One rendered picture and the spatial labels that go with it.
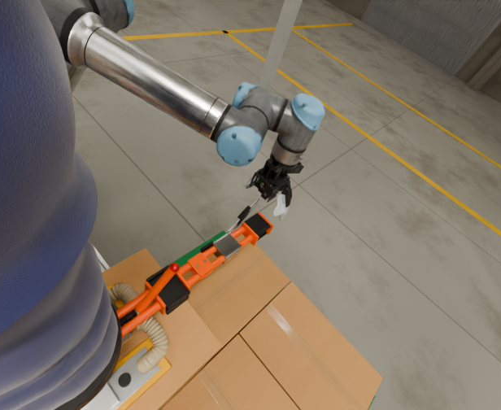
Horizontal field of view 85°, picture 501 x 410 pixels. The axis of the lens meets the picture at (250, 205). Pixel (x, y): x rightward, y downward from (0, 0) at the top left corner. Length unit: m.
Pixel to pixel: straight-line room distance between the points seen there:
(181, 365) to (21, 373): 0.58
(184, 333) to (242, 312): 0.53
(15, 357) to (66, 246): 0.12
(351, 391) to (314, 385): 0.18
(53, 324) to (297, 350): 1.20
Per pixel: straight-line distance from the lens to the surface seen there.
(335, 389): 1.48
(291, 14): 3.29
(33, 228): 0.20
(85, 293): 0.36
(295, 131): 0.62
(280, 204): 0.77
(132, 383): 0.84
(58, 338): 0.35
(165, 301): 0.76
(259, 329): 1.37
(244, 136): 0.48
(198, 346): 0.89
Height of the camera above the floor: 1.81
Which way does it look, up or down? 48 degrees down
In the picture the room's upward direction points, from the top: 25 degrees clockwise
